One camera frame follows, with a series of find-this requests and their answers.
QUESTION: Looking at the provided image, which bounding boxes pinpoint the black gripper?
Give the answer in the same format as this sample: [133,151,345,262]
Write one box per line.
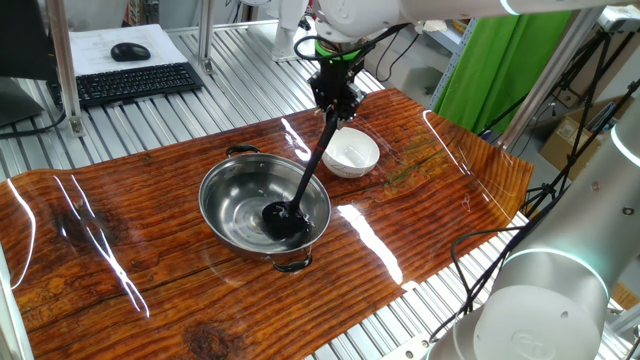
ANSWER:
[308,57,366,125]

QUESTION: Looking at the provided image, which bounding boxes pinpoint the black ladle with red band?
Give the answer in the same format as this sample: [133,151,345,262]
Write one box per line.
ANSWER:
[261,112,340,241]

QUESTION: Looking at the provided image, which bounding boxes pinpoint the white ceramic bowl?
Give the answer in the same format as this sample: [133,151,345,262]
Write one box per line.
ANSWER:
[320,126,381,180]

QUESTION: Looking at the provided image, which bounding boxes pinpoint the white stand with base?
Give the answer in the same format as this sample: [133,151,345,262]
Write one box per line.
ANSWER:
[247,0,336,64]

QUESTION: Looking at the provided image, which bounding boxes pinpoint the white metal shelf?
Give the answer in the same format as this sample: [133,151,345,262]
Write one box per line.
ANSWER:
[414,17,482,109]

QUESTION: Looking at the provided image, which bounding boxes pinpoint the green cloth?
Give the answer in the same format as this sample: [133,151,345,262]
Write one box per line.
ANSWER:
[432,9,574,136]

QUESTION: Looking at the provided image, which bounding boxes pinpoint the black keyboard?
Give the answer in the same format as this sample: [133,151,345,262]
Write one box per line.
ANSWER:
[47,62,205,109]

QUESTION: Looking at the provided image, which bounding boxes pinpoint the black computer mouse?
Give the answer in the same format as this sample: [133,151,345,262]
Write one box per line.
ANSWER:
[110,42,152,63]

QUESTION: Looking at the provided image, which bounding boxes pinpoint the cardboard box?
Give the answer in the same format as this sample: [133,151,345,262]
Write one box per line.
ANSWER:
[538,102,621,181]

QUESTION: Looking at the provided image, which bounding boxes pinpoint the white paper sheet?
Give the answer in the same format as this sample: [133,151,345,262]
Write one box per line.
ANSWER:
[68,23,189,77]

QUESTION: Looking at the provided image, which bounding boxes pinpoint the black tripod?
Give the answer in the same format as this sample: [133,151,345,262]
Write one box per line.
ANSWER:
[519,29,640,221]

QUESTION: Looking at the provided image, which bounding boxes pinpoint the glossy wood grain mat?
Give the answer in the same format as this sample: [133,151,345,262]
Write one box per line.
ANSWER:
[0,88,535,360]

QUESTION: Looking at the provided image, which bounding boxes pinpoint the black monitor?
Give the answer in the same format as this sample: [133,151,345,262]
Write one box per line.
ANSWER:
[0,0,59,129]

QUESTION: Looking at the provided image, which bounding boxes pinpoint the green flange ring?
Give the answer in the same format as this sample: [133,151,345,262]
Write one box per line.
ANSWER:
[314,40,364,62]

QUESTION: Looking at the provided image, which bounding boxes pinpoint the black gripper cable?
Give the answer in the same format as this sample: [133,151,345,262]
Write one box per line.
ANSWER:
[292,22,411,62]

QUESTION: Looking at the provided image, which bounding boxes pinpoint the stainless steel pot black handles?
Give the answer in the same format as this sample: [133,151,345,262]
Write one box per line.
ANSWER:
[198,143,333,274]

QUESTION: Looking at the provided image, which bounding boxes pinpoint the aluminium frame post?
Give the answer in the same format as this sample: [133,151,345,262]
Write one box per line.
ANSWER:
[0,244,34,360]
[45,0,86,137]
[197,0,217,75]

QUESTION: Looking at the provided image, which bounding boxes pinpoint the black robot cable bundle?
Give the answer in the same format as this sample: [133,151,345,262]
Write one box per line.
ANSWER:
[429,189,556,344]

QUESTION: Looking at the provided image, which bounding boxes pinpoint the aluminium frame strut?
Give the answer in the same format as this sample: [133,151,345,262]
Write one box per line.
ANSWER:
[497,4,614,151]

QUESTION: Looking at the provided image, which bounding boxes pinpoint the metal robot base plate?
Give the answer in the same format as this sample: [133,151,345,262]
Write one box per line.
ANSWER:
[379,333,437,360]

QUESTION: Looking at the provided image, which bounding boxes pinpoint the silver camera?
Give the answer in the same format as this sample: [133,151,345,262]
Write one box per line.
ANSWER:
[597,4,640,34]

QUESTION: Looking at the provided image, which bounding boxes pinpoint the black monitor cable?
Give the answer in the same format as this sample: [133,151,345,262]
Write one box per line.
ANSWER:
[0,112,69,140]

